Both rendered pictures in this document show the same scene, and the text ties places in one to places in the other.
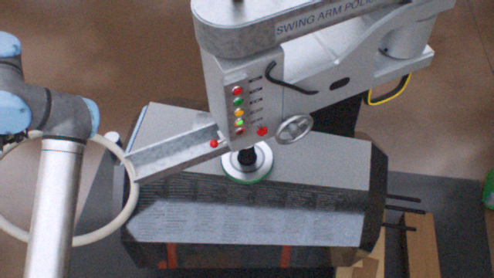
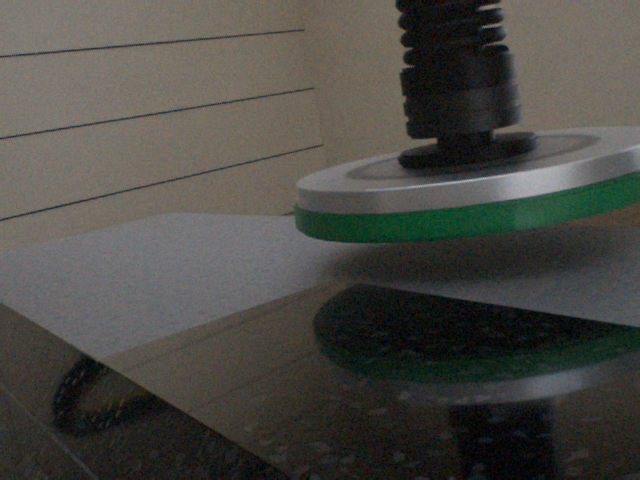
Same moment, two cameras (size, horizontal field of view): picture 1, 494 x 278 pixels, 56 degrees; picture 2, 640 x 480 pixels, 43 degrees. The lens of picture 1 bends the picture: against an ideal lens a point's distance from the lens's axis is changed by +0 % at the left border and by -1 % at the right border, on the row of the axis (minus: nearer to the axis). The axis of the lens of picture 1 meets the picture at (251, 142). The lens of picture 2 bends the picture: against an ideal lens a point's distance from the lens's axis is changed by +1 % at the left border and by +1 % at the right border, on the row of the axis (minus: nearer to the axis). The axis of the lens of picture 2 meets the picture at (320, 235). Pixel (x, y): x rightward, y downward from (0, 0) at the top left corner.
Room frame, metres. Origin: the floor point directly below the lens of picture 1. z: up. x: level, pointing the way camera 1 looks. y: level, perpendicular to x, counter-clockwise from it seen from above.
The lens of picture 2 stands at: (1.47, 0.28, 0.98)
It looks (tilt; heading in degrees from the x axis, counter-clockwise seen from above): 10 degrees down; 222
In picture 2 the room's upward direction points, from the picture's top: 9 degrees counter-clockwise
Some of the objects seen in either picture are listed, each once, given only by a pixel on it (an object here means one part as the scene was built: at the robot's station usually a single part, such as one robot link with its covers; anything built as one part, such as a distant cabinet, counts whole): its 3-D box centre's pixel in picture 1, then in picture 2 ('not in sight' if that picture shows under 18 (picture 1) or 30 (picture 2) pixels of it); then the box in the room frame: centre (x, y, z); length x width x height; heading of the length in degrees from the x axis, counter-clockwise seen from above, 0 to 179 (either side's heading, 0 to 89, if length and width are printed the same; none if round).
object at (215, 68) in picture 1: (264, 79); not in sight; (1.08, -0.05, 1.36); 0.36 x 0.22 x 0.45; 113
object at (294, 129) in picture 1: (289, 122); not in sight; (0.99, -0.14, 1.24); 0.15 x 0.10 x 0.15; 113
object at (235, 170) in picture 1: (247, 158); (469, 165); (1.05, 0.02, 0.92); 0.21 x 0.21 x 0.01
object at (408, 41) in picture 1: (405, 22); not in sight; (1.31, -0.58, 1.39); 0.19 x 0.19 x 0.20
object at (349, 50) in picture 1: (343, 56); not in sight; (1.19, -0.34, 1.35); 0.74 x 0.23 x 0.49; 113
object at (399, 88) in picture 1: (389, 76); not in sight; (1.31, -0.59, 1.10); 0.23 x 0.03 x 0.32; 113
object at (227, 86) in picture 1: (237, 109); not in sight; (0.92, 0.04, 1.42); 0.08 x 0.03 x 0.28; 113
